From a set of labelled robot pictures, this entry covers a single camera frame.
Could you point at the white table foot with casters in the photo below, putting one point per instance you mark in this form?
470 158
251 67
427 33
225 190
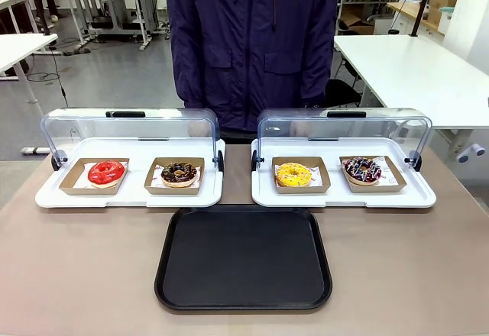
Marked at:
471 152

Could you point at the wooden top bench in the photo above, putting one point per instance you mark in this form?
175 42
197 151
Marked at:
412 13

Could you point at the small white table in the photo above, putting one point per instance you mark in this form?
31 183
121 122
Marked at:
19 49

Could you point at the red glazed donut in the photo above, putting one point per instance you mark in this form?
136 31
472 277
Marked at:
100 177

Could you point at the black plastic serving tray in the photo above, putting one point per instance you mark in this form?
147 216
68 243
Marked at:
244 259

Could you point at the dark purple drizzled donut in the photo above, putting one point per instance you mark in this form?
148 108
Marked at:
353 173

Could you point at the black tripod pole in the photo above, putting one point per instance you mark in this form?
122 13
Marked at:
422 4

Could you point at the black stand pole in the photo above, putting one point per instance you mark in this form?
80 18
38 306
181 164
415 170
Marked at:
40 4

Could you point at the stacked cardboard boxes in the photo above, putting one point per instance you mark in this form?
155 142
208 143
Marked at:
441 4

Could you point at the white printed paper liner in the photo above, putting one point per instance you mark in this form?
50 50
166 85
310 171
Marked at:
156 175
386 173
315 175
81 183

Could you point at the white display case base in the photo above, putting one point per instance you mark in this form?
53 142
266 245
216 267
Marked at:
133 198
336 198

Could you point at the large white table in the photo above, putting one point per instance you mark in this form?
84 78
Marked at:
412 72

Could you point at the clear display case lid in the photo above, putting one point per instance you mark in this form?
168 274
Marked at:
172 122
382 122

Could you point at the yellow glazed sprinkled donut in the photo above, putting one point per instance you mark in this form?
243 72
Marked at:
284 178

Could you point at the open cardboard box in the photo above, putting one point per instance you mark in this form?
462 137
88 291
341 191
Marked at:
357 23

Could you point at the chocolate glazed donut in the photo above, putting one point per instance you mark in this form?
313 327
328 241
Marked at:
170 178

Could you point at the person in navy jacket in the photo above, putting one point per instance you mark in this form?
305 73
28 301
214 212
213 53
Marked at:
248 46

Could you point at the brown cardboard donut tray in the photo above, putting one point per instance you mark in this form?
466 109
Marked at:
397 183
191 191
72 185
298 190

